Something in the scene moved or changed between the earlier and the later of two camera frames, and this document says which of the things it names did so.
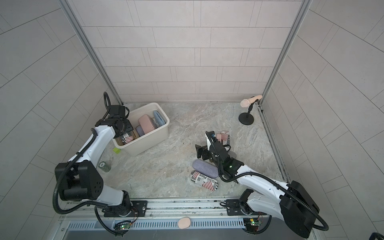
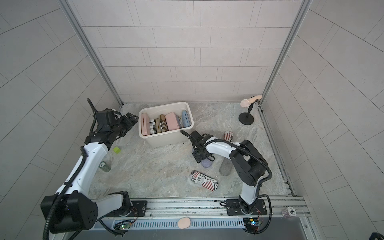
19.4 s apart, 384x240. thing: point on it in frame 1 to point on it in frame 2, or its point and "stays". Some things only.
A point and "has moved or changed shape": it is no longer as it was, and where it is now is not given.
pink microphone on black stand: (247, 118) stays
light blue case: (159, 118) to (186, 122)
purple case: (206, 168) has moved or changed shape
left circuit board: (123, 226) stays
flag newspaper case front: (204, 180) stays
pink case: (145, 123) to (171, 121)
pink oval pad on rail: (184, 222) stays
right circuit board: (251, 224) stays
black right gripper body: (208, 154) to (199, 155)
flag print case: (125, 138) to (152, 126)
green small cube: (116, 150) stays
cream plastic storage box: (150, 128) to (169, 137)
